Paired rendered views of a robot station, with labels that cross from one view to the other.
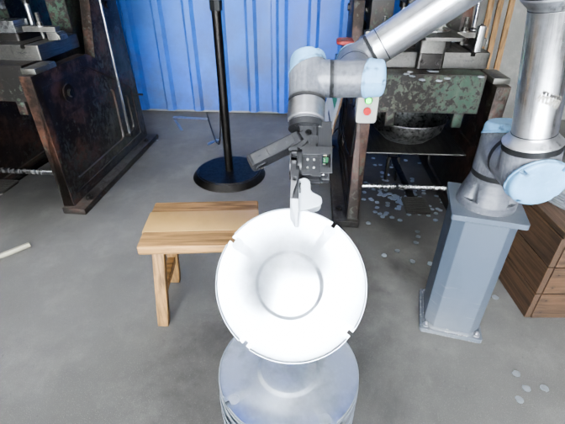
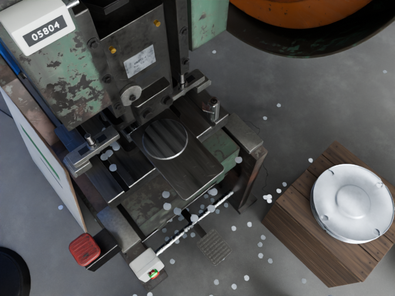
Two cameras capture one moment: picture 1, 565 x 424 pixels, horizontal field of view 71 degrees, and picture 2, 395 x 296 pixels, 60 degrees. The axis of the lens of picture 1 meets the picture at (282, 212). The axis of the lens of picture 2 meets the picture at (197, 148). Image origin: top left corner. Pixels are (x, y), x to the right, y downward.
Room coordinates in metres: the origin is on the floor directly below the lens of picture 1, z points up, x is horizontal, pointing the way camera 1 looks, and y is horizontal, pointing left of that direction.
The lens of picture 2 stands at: (1.23, -0.33, 1.62)
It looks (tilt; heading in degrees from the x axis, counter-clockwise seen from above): 65 degrees down; 317
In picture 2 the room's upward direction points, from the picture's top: 1 degrees counter-clockwise
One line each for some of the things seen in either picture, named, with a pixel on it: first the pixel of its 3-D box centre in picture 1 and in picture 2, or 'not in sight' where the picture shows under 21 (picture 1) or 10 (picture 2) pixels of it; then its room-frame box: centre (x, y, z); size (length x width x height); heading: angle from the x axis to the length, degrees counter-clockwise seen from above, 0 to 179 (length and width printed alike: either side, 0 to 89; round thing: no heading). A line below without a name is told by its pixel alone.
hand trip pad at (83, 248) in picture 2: (344, 50); (87, 251); (1.53, -0.22, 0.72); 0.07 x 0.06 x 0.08; 176
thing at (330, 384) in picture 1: (288, 368); not in sight; (0.51, -0.01, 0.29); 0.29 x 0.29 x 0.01
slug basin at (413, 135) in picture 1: (406, 124); not in sight; (1.73, -0.57, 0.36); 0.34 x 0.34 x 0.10
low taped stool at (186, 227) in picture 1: (208, 262); not in sight; (1.00, 0.25, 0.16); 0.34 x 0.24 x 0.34; 92
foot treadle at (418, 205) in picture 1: (403, 182); (178, 205); (1.60, -0.56, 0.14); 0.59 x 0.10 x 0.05; 176
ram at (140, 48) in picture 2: not in sight; (130, 57); (1.69, -0.57, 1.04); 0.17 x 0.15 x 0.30; 176
